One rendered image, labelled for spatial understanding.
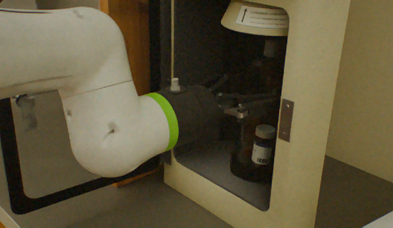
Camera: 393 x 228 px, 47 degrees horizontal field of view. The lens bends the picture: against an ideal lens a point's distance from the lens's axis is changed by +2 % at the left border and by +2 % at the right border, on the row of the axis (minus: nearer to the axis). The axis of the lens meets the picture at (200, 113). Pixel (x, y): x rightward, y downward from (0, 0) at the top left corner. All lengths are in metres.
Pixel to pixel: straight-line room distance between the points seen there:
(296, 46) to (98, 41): 0.28
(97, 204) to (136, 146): 0.38
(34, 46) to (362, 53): 0.81
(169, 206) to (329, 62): 0.44
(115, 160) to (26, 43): 0.20
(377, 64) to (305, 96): 0.42
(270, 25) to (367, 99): 0.46
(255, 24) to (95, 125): 0.32
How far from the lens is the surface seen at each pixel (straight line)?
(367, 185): 1.11
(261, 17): 0.75
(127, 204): 0.96
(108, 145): 0.59
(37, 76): 0.50
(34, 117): 0.79
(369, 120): 1.15
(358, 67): 1.14
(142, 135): 0.61
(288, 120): 0.72
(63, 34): 0.54
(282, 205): 0.79
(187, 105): 0.67
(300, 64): 0.68
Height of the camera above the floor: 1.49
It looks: 23 degrees down
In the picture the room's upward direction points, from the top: 2 degrees clockwise
